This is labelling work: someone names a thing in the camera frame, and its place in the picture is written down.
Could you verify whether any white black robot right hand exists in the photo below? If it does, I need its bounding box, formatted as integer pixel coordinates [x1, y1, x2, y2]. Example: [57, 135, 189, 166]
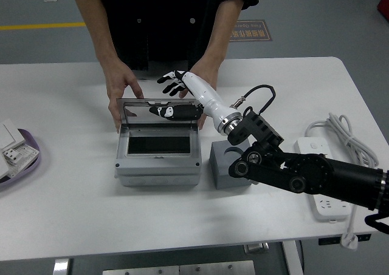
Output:
[148, 70, 241, 133]

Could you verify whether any person's right hand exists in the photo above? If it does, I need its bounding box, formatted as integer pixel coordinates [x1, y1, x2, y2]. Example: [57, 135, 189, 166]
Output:
[102, 58, 145, 134]

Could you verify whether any person's left hand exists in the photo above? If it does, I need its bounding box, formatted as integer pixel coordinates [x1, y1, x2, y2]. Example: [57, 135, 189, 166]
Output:
[179, 58, 221, 130]

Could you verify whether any grey enclosure box with lid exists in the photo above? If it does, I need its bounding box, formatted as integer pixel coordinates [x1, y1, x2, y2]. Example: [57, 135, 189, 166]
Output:
[114, 98, 203, 187]

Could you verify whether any grey cube block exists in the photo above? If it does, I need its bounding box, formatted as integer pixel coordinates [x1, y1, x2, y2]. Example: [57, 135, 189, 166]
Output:
[209, 138, 259, 190]

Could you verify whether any dark floor sign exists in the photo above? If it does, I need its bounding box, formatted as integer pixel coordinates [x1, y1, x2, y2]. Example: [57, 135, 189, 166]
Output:
[229, 19, 274, 42]

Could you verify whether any person torso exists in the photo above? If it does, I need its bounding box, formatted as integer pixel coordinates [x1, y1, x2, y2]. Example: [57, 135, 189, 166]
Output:
[59, 0, 261, 72]

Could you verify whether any yellow floor tape line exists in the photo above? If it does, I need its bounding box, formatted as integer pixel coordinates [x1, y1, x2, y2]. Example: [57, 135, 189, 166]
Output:
[0, 21, 86, 32]

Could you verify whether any purple tray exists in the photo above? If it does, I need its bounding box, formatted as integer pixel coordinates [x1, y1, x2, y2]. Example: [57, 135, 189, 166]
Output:
[0, 128, 42, 191]

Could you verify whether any white power strip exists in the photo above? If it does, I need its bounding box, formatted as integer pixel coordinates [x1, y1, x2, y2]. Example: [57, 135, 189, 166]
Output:
[294, 137, 352, 222]

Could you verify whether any small white terminal module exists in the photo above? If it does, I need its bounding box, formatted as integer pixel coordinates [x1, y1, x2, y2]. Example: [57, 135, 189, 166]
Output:
[2, 149, 24, 167]

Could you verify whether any white table leg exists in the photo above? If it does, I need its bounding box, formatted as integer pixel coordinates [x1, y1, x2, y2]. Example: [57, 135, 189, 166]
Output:
[281, 240, 305, 275]

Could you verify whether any black table underframe bar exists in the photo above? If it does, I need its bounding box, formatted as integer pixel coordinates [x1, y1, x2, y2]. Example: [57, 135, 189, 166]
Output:
[318, 234, 372, 245]

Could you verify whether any white plastic socket frame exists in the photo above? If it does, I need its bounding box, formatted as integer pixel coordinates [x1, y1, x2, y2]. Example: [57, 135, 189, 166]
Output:
[10, 143, 41, 177]

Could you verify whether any white switch panel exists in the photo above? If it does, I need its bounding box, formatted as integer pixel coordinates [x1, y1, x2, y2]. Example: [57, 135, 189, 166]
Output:
[0, 119, 26, 151]

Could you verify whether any white power cord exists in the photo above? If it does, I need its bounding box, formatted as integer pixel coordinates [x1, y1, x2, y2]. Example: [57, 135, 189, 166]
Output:
[305, 112, 380, 252]

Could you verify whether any small silver table bracket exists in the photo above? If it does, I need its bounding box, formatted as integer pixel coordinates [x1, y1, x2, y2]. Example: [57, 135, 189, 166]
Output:
[244, 241, 270, 254]

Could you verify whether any grey metal base plate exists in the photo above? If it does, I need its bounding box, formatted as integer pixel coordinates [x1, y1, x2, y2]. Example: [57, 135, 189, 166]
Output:
[102, 260, 256, 275]

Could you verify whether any silver table leg bracket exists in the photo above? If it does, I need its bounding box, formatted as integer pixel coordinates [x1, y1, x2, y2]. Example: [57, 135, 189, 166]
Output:
[53, 257, 74, 275]

